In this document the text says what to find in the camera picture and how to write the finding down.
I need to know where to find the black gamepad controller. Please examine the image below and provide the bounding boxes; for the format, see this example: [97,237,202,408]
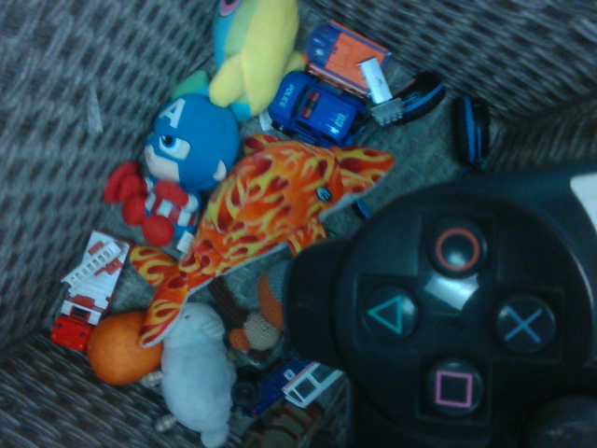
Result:
[283,160,597,448]

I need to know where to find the grey wicker basket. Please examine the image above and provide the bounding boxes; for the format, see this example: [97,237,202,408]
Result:
[0,0,597,448]

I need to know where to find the orange flame pattern plush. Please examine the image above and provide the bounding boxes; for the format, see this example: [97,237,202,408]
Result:
[127,132,397,350]

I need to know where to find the grey orange plush ball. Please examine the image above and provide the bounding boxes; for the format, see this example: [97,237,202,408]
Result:
[257,269,294,333]

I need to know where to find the small crochet duck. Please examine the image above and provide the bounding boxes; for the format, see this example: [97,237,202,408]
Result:
[228,311,285,355]

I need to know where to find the blue toy police car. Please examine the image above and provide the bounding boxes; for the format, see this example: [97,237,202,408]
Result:
[267,70,368,149]

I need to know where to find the Captain America plush doll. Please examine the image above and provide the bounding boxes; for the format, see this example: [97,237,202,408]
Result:
[103,92,243,249]

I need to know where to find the white blue toy van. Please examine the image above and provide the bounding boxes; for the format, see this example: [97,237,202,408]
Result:
[231,356,347,417]

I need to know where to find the orange blue toy truck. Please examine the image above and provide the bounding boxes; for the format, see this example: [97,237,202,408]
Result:
[304,20,394,103]

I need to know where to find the white seal plush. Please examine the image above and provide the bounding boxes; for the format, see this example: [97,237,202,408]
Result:
[160,301,240,448]

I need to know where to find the yellow fish plush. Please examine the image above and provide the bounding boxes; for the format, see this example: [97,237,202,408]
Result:
[206,0,308,123]

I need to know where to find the blue black headphones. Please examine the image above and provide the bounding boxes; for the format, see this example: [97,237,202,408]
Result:
[352,69,492,221]

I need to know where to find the red white toy firetruck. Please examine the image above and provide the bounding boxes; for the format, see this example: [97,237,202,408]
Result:
[49,229,132,353]

